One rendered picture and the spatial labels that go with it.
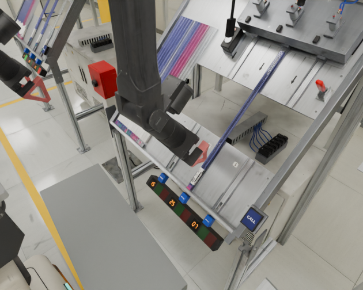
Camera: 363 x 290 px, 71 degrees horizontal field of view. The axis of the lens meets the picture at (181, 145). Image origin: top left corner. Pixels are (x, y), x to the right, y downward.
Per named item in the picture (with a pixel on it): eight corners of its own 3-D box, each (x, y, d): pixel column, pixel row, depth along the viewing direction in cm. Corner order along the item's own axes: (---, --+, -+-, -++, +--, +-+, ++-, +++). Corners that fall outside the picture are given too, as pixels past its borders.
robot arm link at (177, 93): (113, 102, 47) (146, 122, 44) (147, 52, 48) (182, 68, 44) (143, 125, 58) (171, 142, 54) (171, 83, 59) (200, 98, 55)
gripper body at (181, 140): (173, 119, 65) (158, 106, 59) (201, 139, 59) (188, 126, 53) (158, 140, 65) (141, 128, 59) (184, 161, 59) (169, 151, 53)
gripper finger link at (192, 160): (199, 140, 69) (184, 126, 61) (219, 153, 65) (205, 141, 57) (184, 159, 69) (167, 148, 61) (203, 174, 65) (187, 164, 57)
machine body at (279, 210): (255, 264, 134) (289, 196, 92) (170, 186, 172) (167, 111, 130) (315, 197, 166) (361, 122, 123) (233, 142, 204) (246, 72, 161)
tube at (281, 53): (191, 190, 81) (189, 190, 80) (188, 187, 82) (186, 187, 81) (284, 53, 76) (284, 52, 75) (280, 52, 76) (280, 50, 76)
